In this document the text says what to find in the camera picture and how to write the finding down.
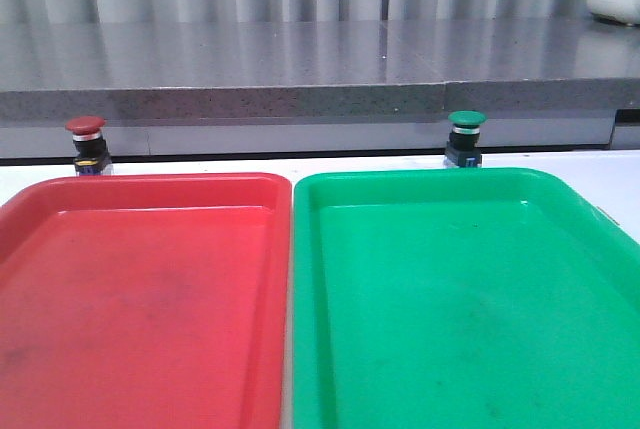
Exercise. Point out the red mushroom push button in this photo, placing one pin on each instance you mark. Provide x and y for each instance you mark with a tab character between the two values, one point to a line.
93	157

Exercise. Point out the grey stone counter slab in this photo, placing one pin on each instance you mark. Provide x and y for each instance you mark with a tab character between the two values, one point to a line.
398	70

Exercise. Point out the green mushroom push button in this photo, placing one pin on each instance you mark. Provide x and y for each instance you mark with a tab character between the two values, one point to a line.
461	149

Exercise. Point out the red plastic tray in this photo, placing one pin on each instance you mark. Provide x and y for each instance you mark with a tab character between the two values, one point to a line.
153	301

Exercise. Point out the green plastic tray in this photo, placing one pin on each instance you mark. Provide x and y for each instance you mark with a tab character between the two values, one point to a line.
461	298

